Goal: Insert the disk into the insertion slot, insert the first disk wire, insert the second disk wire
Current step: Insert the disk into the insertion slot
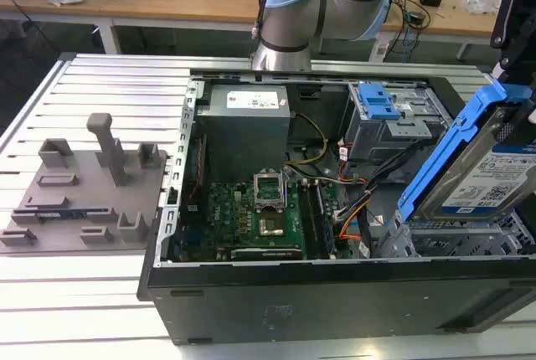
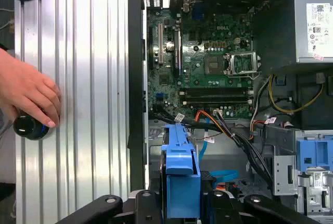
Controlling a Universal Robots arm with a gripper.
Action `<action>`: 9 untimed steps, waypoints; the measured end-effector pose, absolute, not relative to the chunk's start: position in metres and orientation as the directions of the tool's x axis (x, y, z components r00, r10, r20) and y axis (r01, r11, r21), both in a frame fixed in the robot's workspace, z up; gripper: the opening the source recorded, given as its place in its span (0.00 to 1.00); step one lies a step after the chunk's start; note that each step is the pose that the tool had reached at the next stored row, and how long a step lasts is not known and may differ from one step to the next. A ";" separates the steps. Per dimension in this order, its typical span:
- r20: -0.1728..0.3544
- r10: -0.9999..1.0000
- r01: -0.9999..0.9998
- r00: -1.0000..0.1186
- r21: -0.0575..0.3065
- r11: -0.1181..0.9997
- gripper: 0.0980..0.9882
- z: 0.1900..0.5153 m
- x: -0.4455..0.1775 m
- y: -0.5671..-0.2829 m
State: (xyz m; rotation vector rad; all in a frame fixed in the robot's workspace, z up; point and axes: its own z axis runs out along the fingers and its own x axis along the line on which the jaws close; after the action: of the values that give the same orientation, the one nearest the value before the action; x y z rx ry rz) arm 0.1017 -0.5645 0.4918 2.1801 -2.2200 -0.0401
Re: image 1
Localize orange red disk power wire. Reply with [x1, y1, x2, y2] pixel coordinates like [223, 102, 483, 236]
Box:
[334, 204, 366, 246]

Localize black hanging desk cable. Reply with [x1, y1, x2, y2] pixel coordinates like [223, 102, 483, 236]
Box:
[392, 0, 432, 64]

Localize grey parts rack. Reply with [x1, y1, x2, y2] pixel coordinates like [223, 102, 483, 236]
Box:
[0, 112, 172, 257]

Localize metal socket cover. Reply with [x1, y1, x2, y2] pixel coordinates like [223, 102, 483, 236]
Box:
[253, 171, 287, 213]

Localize red orange wire bundle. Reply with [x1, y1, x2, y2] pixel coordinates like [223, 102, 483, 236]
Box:
[336, 166, 369, 188]

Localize metal locking lever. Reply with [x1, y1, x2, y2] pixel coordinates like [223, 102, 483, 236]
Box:
[281, 164, 293, 211]

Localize dark RAM stick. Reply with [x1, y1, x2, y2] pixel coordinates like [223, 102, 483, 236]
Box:
[13, 208, 111, 220]

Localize green motherboard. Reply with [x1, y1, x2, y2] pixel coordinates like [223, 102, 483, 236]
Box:
[183, 178, 341, 263]

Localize black cable bundle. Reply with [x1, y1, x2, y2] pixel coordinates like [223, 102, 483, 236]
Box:
[334, 140, 439, 221]

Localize yellow black power cable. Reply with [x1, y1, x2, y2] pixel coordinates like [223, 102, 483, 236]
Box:
[284, 112, 332, 167]

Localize clear plastic bag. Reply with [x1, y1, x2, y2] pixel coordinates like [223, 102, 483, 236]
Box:
[463, 0, 505, 17]

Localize blue plastic drive latch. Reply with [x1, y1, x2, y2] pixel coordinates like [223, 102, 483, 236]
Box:
[358, 82, 400, 121]

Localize black RAM slot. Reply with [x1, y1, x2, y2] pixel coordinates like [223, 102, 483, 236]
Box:
[297, 179, 316, 259]
[303, 179, 322, 259]
[310, 180, 330, 259]

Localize black graphics card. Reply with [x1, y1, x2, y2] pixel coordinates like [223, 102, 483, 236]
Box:
[217, 245, 304, 263]

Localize grey power supply unit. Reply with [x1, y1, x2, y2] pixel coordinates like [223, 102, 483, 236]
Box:
[195, 83, 292, 185]

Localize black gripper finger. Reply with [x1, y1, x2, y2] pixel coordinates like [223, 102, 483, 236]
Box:
[489, 0, 530, 84]

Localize metal optical drive cage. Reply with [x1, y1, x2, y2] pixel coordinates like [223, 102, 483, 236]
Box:
[345, 80, 455, 165]

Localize hard disk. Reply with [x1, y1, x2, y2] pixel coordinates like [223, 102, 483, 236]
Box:
[397, 81, 536, 224]

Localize metal disk bay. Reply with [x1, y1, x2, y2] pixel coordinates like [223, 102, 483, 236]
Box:
[374, 208, 536, 261]

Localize wooden desk white legs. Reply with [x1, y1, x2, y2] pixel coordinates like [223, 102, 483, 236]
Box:
[0, 0, 536, 62]

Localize CPU socket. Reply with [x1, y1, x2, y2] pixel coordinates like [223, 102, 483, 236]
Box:
[255, 215, 287, 239]

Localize black open PC case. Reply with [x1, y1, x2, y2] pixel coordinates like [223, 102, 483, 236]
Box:
[137, 67, 536, 347]

